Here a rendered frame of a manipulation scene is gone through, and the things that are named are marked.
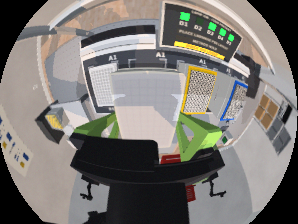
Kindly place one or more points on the white ready panel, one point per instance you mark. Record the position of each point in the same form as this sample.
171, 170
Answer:
226, 136

